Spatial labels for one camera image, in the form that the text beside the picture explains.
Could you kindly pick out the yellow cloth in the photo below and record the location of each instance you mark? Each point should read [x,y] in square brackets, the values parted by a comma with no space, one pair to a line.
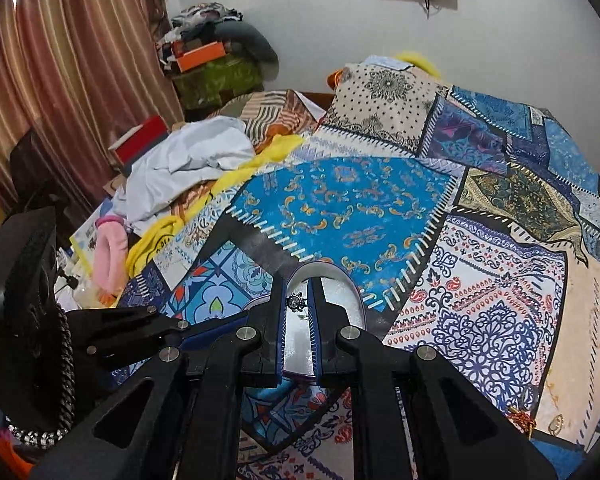
[270,152]

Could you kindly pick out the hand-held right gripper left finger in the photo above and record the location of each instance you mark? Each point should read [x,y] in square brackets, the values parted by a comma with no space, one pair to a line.
[281,331]

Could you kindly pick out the green patterned bundle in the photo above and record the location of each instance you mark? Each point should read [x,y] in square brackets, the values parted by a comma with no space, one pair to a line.
[220,80]

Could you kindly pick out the striped brown curtain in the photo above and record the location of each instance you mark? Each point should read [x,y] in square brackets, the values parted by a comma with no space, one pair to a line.
[65,70]

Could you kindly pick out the red gold ornament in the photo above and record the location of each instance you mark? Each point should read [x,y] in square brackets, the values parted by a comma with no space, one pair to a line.
[522,421]

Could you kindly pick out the cream dotted patterned pillow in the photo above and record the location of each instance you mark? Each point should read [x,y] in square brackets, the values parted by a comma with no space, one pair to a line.
[385,105]

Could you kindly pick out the striped orange brown cloth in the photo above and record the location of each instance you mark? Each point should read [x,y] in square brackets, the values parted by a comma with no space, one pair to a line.
[270,112]

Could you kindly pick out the rhinestone strand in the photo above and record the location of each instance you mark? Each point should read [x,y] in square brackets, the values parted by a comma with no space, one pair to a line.
[40,434]

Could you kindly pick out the grey cushion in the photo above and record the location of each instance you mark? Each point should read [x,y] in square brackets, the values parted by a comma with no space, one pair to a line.
[252,40]

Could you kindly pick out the black chair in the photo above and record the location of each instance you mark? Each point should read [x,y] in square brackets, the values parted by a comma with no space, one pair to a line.
[35,170]

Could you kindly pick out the white crumpled cloth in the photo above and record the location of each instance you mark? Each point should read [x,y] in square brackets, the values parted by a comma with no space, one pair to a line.
[190,160]

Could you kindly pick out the blue patchwork bedsheet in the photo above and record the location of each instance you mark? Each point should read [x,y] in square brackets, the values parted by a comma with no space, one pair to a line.
[430,240]

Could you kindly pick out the orange box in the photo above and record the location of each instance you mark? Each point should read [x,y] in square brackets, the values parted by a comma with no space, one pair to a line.
[200,57]

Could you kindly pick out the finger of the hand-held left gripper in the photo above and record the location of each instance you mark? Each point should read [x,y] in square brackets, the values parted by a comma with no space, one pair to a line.
[130,321]
[130,351]

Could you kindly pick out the pile of folded clothes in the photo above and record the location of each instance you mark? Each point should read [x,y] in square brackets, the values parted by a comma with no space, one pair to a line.
[200,22]

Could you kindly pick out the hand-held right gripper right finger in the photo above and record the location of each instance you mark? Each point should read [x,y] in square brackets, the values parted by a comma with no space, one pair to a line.
[314,331]

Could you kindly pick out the red white box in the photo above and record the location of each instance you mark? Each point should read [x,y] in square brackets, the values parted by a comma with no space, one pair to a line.
[140,141]

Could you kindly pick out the pink fuzzy slipper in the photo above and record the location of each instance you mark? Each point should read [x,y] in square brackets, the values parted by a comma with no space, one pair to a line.
[111,255]

